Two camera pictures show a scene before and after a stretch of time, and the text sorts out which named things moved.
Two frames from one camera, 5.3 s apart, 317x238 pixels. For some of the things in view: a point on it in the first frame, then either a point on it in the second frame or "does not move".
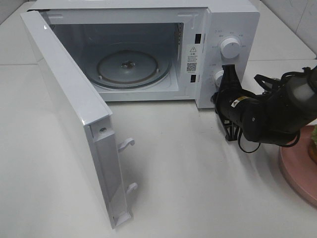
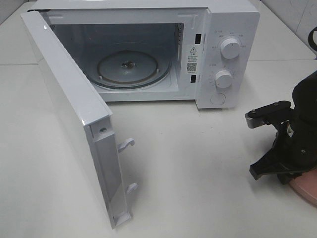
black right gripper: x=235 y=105 -> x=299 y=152
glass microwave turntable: x=129 y=69 does not move
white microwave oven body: x=159 y=50 does not move
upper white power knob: x=230 y=48 does not move
